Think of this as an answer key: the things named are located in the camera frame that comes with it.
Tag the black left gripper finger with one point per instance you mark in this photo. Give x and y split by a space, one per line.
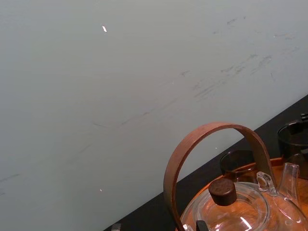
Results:
304 117

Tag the smoked glass cup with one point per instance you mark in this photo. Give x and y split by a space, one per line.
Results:
285 144
237 161

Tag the round brown wooden tray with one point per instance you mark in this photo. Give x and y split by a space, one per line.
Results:
276 166

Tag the black table cloth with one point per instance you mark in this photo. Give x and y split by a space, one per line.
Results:
267 130

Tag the glass lid with brown knob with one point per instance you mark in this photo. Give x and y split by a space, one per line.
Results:
222 191

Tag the plain pale wall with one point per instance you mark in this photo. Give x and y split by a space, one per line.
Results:
96 96

